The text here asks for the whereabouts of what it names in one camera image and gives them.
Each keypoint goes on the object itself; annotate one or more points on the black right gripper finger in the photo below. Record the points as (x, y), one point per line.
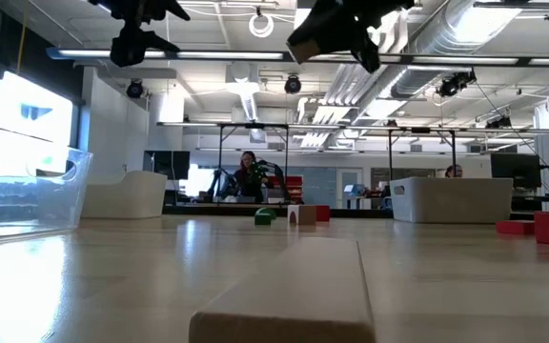
(367, 52)

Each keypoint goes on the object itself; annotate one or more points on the wooden arch block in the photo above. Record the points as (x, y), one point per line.
(308, 214)

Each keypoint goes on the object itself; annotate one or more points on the green half-cylinder block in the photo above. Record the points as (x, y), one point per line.
(264, 218)

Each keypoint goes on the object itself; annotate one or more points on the long wooden plank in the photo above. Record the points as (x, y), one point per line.
(293, 295)

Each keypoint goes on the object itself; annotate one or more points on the black background robot arm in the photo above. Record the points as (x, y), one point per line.
(222, 183)
(274, 174)

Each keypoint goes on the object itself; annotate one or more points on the black ceiling spotlight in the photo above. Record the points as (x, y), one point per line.
(453, 85)

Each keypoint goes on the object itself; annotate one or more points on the LED light bar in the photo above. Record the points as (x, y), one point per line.
(231, 55)

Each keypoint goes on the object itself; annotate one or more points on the bright window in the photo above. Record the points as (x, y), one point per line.
(31, 109)

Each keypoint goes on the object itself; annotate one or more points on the black monitor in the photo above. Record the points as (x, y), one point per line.
(515, 170)
(167, 165)

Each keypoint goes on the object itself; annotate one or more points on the white door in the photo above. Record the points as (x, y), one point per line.
(349, 188)

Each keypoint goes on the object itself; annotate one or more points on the person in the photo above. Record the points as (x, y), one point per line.
(453, 171)
(246, 180)

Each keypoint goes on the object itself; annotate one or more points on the red drawer cabinet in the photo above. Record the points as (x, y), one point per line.
(297, 183)

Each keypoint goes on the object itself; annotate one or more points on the white plastic bin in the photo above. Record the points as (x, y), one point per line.
(451, 202)
(127, 197)

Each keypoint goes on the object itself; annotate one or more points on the clear plastic bin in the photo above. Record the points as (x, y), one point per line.
(26, 200)

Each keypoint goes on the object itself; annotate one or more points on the silver air duct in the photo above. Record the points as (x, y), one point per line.
(446, 43)

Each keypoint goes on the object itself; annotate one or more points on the black station frame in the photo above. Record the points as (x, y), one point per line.
(220, 152)
(390, 157)

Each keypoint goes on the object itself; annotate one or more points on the black aluminium table frame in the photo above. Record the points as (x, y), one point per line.
(360, 213)

